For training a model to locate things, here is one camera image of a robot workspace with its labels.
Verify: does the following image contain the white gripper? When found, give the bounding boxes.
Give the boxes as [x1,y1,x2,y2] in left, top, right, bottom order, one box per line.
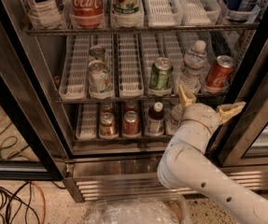
[178,84,246,134]

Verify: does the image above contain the red coke can shelf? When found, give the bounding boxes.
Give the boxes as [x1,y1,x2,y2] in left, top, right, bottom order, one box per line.
[205,55,234,93]

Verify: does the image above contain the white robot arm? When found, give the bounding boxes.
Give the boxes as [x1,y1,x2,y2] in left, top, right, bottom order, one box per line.
[157,84,268,224]

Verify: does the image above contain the water bottle bottom shelf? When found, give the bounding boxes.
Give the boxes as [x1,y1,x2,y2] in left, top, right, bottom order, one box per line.
[167,104,182,135]

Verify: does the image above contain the clear water bottle middle shelf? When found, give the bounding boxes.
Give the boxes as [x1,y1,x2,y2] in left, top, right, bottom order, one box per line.
[178,40,208,94]

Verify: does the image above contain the green soda can middle shelf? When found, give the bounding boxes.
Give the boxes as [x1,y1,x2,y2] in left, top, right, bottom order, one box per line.
[149,57,173,96]

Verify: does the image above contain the dark juice bottle bottom shelf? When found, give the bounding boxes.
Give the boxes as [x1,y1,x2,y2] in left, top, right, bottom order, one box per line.
[146,102,164,136]

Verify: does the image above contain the red can bottom shelf back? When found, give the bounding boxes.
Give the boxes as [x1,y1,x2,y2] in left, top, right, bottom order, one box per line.
[124,101,139,112]

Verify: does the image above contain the red can bottom shelf front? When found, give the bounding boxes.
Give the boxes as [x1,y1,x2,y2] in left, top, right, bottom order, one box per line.
[122,111,140,135]

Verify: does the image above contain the brown can bottom shelf back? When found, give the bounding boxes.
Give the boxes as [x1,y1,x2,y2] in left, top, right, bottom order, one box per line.
[100,102,115,113]

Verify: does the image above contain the brown can shelf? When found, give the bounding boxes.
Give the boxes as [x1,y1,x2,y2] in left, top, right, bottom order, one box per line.
[100,112,117,137]
[100,102,115,113]

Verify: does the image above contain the brown can bottom shelf front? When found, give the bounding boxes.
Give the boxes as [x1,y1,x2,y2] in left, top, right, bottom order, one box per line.
[100,112,117,137]

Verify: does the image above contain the stainless steel fridge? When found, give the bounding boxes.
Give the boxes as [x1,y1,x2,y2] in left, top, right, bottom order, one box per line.
[0,0,268,201]

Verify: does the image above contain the white soda can front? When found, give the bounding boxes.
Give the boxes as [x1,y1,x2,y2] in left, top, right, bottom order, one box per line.
[88,60,112,99]

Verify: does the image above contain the white soda can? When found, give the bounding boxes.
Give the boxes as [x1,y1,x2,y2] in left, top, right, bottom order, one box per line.
[89,45,106,62]
[88,60,112,99]

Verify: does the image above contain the white soda can behind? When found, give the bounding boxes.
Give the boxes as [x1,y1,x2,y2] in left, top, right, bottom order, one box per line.
[89,45,106,62]

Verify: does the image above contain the large coca-cola bottle top shelf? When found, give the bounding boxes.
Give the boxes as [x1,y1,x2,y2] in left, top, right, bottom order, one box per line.
[71,0,103,28]

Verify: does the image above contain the glass fridge door left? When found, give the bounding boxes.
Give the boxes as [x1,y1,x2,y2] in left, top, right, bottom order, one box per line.
[0,58,63,181]

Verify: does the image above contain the tea bottle top shelf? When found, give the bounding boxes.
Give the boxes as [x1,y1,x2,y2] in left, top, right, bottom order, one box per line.
[27,0,66,30]

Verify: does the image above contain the green label soda bottle top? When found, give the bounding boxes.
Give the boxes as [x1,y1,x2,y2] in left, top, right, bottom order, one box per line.
[111,0,142,28]

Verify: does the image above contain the clear plastic bin with bag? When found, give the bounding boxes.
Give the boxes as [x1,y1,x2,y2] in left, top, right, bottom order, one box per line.
[84,194,192,224]

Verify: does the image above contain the orange cable on floor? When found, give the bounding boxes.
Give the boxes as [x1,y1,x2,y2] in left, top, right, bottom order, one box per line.
[0,106,47,224]

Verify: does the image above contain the black cables on floor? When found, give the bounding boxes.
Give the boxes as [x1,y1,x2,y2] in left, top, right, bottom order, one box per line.
[0,121,66,224]

